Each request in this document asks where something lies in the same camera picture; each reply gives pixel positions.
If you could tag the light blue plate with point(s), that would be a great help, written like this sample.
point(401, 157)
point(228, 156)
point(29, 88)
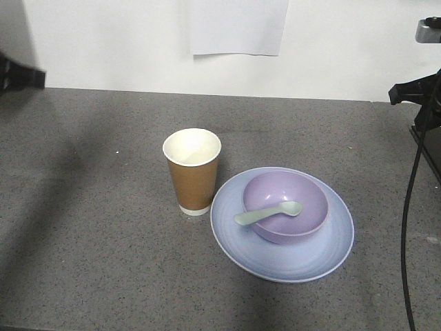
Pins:
point(282, 248)

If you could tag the white paper sheet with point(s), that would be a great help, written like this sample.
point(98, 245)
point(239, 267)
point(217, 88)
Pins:
point(237, 27)

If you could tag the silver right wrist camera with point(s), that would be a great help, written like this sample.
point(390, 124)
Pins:
point(428, 30)

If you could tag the black induction cooktop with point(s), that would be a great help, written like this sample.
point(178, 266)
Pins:
point(430, 150)

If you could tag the purple plastic bowl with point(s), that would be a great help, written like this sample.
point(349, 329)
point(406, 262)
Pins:
point(271, 188)

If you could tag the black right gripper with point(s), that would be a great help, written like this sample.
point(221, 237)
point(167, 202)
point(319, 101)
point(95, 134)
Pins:
point(424, 92)

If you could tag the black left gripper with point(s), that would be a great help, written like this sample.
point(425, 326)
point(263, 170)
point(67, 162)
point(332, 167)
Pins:
point(15, 76)

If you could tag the pale green plastic spoon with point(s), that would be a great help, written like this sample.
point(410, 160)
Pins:
point(290, 208)

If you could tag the brown paper cup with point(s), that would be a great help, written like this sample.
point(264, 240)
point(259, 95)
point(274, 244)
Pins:
point(192, 156)

